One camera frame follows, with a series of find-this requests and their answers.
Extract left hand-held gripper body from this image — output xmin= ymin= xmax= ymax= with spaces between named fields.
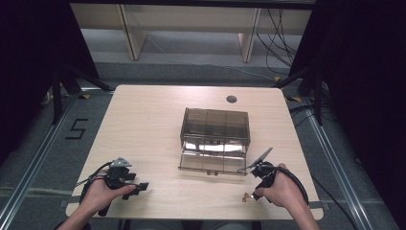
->
xmin=104 ymin=156 xmax=138 ymax=190

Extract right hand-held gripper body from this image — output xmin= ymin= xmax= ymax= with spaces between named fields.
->
xmin=237 ymin=146 xmax=278 ymax=190

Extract transparent brown drawer box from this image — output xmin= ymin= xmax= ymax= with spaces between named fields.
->
xmin=177 ymin=106 xmax=252 ymax=177

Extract person's right hand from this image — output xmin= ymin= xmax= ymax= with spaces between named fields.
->
xmin=254 ymin=163 xmax=304 ymax=209

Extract person's left hand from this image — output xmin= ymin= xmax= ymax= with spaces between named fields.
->
xmin=79 ymin=176 xmax=137 ymax=219

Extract black metal stand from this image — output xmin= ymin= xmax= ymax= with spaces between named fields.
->
xmin=52 ymin=62 xmax=115 ymax=125
xmin=272 ymin=65 xmax=324 ymax=127

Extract dark curtain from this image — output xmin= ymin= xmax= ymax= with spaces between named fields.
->
xmin=288 ymin=0 xmax=406 ymax=229
xmin=0 ymin=0 xmax=101 ymax=167

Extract light wooden shelf unit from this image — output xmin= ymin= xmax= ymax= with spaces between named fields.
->
xmin=70 ymin=3 xmax=313 ymax=64

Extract black floor cables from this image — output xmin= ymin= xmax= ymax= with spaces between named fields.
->
xmin=287 ymin=104 xmax=336 ymax=128

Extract aluminium floor rail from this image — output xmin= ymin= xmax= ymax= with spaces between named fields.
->
xmin=301 ymin=97 xmax=376 ymax=230
xmin=0 ymin=94 xmax=79 ymax=226

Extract thin white floor cable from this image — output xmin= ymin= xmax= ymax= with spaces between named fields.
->
xmin=178 ymin=61 xmax=278 ymax=81

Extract black hanging cables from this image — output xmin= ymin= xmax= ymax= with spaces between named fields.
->
xmin=256 ymin=9 xmax=299 ymax=77

